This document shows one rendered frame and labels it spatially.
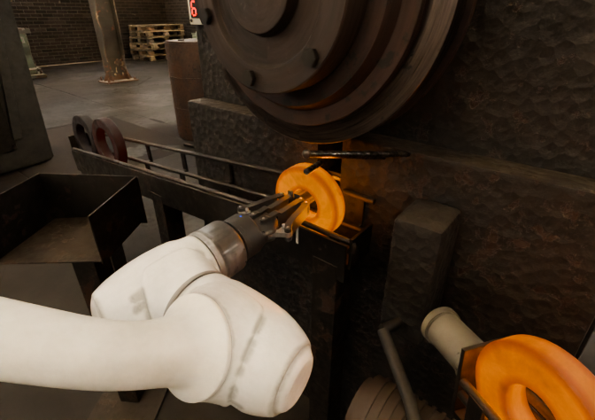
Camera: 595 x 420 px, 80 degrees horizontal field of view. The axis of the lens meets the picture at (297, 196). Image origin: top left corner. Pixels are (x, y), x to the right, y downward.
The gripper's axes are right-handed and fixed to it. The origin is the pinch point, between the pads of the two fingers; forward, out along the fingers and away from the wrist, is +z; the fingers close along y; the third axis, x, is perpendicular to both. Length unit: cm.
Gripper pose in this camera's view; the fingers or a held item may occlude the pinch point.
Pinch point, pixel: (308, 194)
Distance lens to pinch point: 71.0
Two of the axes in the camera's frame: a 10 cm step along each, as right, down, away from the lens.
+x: -0.3, -8.7, -4.8
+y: 7.7, 2.8, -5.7
